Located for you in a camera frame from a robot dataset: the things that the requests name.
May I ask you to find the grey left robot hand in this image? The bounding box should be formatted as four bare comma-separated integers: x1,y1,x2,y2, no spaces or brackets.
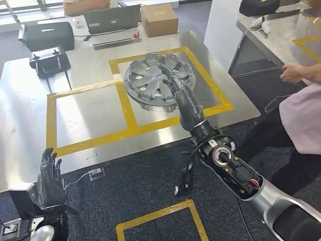
38,147,66,209

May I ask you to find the person at desk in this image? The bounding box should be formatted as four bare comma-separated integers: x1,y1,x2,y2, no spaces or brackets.
63,0,111,17

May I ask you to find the steel floor socket plate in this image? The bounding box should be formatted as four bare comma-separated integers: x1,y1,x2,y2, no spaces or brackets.
0,218,22,241
89,167,105,182

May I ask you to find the stainless steel bench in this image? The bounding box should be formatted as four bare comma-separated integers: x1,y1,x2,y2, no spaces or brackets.
228,0,321,87

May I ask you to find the long steel bar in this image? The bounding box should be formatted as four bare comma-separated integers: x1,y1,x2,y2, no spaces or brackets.
90,37,142,51

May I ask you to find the black zip case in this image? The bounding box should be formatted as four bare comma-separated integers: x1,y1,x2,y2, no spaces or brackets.
18,21,75,52
239,0,280,17

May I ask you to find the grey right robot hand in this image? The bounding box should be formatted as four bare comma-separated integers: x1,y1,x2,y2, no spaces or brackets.
157,63,206,132

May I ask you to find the yellow tape on workbench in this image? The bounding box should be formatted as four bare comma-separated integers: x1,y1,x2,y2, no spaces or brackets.
46,46,234,158

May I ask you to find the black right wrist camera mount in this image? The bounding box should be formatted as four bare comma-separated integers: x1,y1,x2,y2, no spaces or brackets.
174,165,194,197

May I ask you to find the white floor cable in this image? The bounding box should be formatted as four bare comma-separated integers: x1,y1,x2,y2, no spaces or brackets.
264,95,292,115

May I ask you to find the grey plastic wheel hubcap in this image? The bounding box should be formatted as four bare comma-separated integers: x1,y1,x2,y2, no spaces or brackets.
124,52,197,113

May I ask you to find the yellow floor tape strip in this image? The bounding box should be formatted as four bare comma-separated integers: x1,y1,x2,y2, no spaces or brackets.
115,199,209,241

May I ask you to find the stainless steel workbench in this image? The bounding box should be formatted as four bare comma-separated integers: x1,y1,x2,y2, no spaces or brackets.
0,30,261,193

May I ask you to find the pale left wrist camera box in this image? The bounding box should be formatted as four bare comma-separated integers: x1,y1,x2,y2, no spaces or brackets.
9,184,41,220

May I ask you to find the black remote controller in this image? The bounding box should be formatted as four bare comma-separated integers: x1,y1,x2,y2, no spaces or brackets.
29,46,72,92

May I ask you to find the standing person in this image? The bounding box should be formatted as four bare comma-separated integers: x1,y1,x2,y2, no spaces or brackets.
238,63,321,197

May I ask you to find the white socket cable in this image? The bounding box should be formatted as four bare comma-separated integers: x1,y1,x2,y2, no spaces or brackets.
63,171,91,191

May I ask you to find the grey laptop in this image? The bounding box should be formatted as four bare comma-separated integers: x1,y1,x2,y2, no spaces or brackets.
84,5,141,35

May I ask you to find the yellow tape on bench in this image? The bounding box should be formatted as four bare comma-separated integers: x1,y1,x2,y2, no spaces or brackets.
292,35,321,64

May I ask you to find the brown cardboard box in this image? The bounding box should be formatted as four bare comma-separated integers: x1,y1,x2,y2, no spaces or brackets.
141,4,179,38

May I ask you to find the white handheld controller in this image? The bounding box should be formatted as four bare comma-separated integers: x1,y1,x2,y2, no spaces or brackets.
251,17,273,39

